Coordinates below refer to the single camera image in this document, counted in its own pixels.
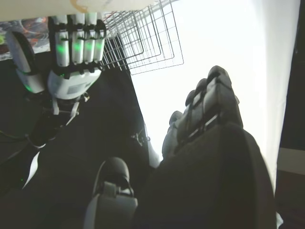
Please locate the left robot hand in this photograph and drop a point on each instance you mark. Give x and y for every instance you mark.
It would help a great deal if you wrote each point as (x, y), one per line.
(209, 179)

